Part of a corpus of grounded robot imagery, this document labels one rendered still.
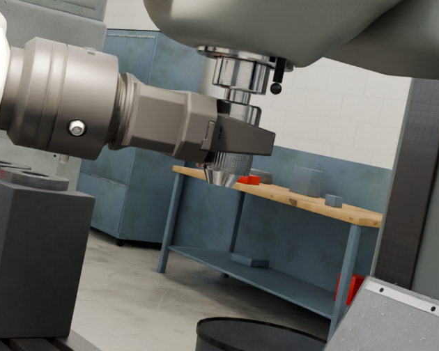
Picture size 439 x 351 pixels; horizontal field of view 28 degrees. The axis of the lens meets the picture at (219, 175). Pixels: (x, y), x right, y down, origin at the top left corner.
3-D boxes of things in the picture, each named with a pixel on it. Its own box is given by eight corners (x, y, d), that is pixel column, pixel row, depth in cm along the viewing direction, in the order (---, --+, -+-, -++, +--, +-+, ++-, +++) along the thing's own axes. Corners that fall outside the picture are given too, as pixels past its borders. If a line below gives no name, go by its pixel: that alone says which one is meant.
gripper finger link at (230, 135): (266, 162, 74) (197, 147, 72) (274, 125, 74) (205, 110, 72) (273, 164, 72) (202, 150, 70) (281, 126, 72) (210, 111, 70)
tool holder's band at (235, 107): (258, 119, 77) (260, 108, 77) (263, 119, 73) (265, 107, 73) (206, 108, 77) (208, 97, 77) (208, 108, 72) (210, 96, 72)
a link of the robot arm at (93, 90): (227, 74, 68) (76, 38, 64) (201, 195, 68) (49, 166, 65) (188, 74, 80) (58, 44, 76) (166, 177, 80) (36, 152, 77)
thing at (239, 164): (247, 175, 78) (258, 119, 77) (251, 178, 73) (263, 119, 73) (195, 164, 77) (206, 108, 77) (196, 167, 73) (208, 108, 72)
